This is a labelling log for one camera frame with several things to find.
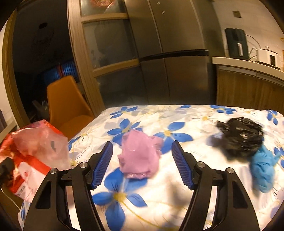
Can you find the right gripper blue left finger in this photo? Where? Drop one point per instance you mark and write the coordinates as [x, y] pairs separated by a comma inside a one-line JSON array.
[[49, 208]]

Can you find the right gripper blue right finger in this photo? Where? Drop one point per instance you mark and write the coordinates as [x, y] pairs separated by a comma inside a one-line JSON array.
[[233, 209]]

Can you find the red white plastic bag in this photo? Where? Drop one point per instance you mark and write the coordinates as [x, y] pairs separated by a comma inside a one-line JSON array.
[[35, 150]]

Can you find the blue plastic glove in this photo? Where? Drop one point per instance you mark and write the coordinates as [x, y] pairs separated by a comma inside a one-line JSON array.
[[262, 168]]

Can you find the pink plastic bag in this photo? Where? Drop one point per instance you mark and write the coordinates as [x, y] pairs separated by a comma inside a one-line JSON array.
[[140, 155]]

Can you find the floral blue white tablecloth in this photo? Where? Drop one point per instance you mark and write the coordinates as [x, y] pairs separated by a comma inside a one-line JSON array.
[[167, 167]]

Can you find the orange chair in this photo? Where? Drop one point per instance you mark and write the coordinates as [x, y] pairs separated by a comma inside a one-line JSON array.
[[68, 110]]

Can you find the wooden lower cabinets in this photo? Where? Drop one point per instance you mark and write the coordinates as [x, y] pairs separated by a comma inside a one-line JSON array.
[[248, 89]]

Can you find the white rice cooker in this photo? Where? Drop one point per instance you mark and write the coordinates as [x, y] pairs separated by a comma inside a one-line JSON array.
[[267, 57]]

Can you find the black air fryer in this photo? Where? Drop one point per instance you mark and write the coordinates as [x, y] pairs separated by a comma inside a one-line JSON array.
[[237, 43]]

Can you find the wooden glass door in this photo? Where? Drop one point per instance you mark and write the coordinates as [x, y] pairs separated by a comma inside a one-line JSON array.
[[106, 56]]

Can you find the dark grey refrigerator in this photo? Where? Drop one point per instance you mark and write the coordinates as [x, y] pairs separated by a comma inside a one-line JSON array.
[[176, 41]]

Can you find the wall socket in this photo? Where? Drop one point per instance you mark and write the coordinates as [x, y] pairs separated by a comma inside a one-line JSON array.
[[237, 14]]

